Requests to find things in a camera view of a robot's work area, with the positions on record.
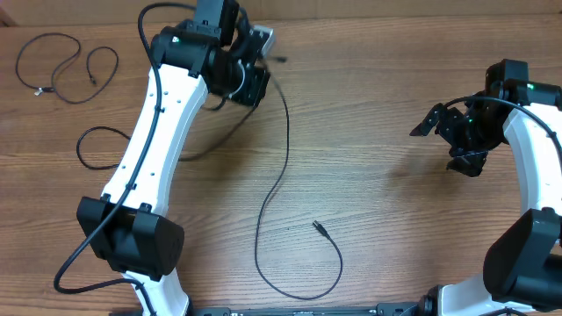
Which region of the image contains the black cable short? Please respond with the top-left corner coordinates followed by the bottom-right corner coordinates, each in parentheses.
top-left (75, 103), bottom-right (260, 171)

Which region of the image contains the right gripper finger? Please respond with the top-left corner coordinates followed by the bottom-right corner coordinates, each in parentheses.
top-left (446, 151), bottom-right (488, 177)
top-left (409, 103), bottom-right (444, 137)

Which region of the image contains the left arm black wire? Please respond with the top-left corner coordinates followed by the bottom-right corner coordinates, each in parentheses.
top-left (53, 2), bottom-right (198, 316)

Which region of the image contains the cardboard wall panel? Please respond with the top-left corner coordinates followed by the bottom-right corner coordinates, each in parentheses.
top-left (1, 0), bottom-right (561, 26)

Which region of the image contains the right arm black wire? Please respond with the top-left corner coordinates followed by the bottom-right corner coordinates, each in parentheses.
top-left (441, 95), bottom-right (562, 163)

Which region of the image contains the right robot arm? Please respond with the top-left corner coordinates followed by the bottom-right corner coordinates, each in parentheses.
top-left (404, 59), bottom-right (561, 316)

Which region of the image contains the black cable long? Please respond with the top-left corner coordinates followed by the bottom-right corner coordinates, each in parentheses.
top-left (253, 54), bottom-right (344, 302)

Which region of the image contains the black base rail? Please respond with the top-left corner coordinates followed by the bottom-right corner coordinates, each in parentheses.
top-left (185, 302), bottom-right (418, 316)

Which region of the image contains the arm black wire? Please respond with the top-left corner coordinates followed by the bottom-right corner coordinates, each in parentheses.
top-left (441, 95), bottom-right (562, 163)
top-left (53, 2), bottom-right (198, 316)

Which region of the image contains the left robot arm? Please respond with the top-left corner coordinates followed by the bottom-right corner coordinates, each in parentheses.
top-left (77, 1), bottom-right (275, 315)

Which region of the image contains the black cable silver plug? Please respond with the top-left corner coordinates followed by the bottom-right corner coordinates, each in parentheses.
top-left (14, 32), bottom-right (119, 104)

